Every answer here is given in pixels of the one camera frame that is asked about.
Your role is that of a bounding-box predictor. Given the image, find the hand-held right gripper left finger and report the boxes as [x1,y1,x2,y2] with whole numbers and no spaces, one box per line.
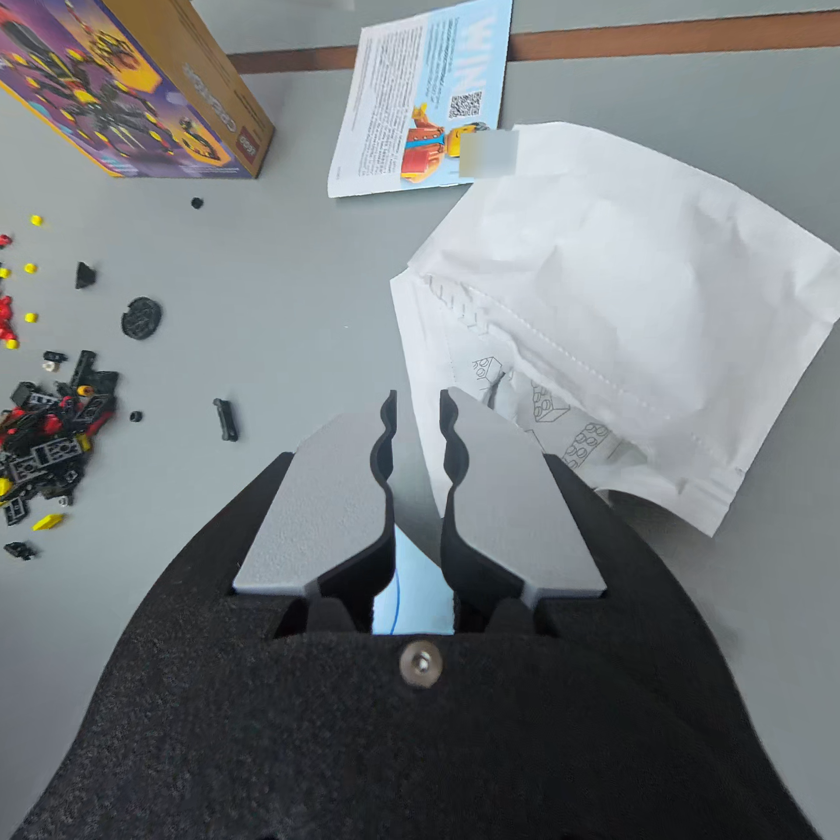
[233,389,399,618]

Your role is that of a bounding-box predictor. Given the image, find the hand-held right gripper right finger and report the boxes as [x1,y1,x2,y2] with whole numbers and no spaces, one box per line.
[438,387,608,618]

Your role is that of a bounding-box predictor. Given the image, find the grey desk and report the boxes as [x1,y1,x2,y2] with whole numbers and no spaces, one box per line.
[0,39,840,840]
[190,0,840,56]

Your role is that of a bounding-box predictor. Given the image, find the black round plate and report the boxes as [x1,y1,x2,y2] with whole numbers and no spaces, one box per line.
[121,296,164,341]

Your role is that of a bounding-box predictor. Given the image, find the white paper bag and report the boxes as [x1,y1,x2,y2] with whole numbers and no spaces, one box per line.
[390,121,840,539]

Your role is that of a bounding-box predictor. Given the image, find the pile of black red bricks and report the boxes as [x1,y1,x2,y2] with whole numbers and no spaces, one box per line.
[0,351,122,529]

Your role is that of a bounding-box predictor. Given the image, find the blue white printed leaflet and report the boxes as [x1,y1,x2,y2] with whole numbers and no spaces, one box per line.
[327,0,514,199]

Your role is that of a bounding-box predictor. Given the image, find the purple yellow toy brick box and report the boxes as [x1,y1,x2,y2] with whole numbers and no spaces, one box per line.
[0,0,275,180]

